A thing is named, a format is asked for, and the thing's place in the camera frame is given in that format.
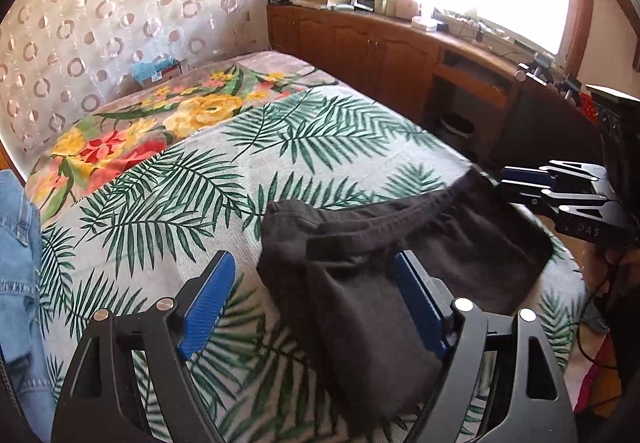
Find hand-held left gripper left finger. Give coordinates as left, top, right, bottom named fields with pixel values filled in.
left=50, top=250, right=237, bottom=443

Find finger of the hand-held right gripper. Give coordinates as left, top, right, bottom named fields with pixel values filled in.
left=501, top=187, right=622, bottom=225
left=501, top=160, right=609, bottom=190

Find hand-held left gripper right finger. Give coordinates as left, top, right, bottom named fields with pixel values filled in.
left=394, top=250, right=579, bottom=443

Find black pants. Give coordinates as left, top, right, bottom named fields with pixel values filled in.
left=256, top=170, right=555, bottom=439

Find dark chair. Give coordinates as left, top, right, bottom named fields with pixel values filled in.
left=492, top=65, right=608, bottom=184

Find dark waste bin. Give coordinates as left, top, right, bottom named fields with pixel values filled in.
left=440, top=113, right=476, bottom=144

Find leaf print bed sheet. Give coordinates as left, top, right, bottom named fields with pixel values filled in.
left=37, top=85, right=591, bottom=443

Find floral blanket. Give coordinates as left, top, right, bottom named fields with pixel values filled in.
left=25, top=50, right=339, bottom=224

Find blue jeans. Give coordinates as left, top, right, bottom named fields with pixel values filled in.
left=0, top=170, right=56, bottom=443

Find wooden cabinet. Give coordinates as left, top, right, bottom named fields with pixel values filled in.
left=266, top=3, right=566, bottom=158

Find blue tissue pack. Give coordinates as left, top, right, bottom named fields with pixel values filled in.
left=131, top=55, right=182, bottom=90

